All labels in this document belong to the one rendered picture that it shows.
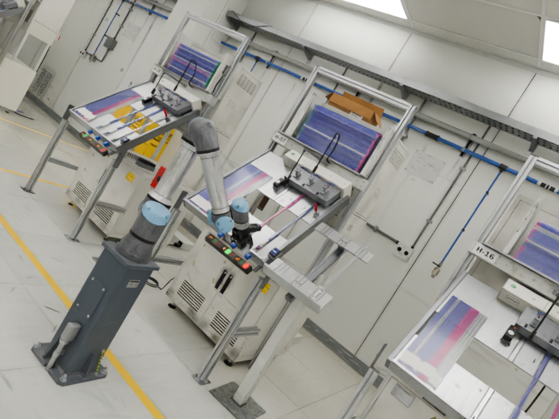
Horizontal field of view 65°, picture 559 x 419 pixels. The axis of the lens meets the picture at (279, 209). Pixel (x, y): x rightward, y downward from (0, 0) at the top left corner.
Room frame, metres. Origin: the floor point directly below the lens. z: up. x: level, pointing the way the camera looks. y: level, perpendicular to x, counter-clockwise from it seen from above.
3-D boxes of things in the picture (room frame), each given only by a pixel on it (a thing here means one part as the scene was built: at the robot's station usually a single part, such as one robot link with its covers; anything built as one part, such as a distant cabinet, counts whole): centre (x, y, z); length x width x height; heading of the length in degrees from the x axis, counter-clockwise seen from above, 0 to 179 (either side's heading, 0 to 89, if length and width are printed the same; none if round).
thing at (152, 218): (1.79, 0.43, 0.72); 0.13 x 0.12 x 0.14; 21
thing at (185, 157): (1.91, 0.47, 0.92); 0.15 x 0.12 x 0.55; 21
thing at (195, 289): (2.95, -0.10, 0.31); 0.70 x 0.65 x 0.62; 59
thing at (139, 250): (1.78, 0.43, 0.60); 0.15 x 0.15 x 0.10
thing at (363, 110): (3.12, -0.15, 1.82); 0.68 x 0.30 x 0.20; 59
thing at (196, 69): (3.71, 1.13, 0.95); 1.35 x 0.82 x 1.90; 149
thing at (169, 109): (3.52, 1.22, 0.66); 1.01 x 0.73 x 1.31; 149
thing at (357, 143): (2.81, -0.09, 1.52); 0.51 x 0.13 x 0.27; 59
